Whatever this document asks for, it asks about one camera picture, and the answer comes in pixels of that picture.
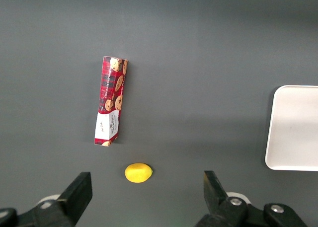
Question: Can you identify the white rectangular tray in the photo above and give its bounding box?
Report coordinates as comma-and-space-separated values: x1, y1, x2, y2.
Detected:
264, 85, 318, 172

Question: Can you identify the red tartan cookie box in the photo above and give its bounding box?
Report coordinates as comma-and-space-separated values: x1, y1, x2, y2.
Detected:
93, 56, 129, 148

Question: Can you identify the yellow lemon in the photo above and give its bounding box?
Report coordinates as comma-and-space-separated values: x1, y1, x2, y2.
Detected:
124, 162, 154, 184

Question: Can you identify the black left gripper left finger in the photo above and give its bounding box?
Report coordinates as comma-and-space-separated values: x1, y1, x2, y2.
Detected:
0, 171, 93, 227

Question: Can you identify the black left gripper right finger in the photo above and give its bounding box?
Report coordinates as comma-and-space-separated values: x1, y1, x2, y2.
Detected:
195, 170, 309, 227

